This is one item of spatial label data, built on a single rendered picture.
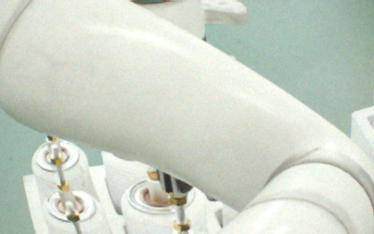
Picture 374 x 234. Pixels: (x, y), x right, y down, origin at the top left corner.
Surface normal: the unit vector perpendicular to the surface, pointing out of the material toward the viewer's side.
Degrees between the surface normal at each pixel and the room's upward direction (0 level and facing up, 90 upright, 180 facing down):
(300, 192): 5
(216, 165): 99
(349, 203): 33
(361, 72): 0
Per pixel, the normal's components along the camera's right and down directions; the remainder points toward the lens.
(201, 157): -0.21, 0.66
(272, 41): -0.08, -0.86
